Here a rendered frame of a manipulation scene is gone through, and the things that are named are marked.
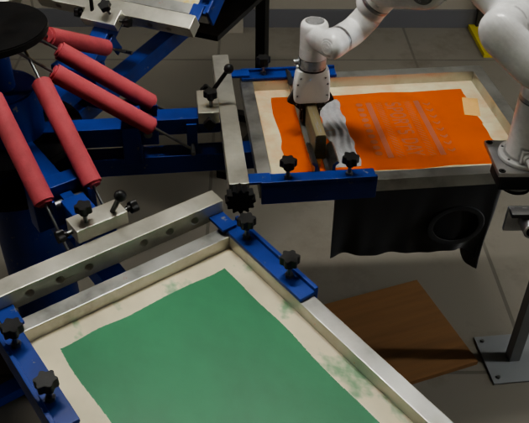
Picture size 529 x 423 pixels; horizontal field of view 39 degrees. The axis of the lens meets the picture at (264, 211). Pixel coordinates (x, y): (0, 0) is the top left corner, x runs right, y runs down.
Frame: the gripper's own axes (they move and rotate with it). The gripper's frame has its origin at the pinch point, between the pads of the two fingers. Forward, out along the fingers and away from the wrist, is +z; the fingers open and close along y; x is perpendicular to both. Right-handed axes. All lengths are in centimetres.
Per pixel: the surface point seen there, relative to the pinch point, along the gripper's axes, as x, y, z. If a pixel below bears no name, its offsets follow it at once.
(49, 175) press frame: -23, -70, 0
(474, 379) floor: -20, 62, 101
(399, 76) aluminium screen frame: 25.3, 33.2, 3.3
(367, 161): -16.1, 13.8, 6.0
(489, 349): -8, 72, 101
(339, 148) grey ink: -10.1, 7.2, 5.4
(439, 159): -16.9, 34.0, 6.0
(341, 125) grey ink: 2.2, 10.1, 5.6
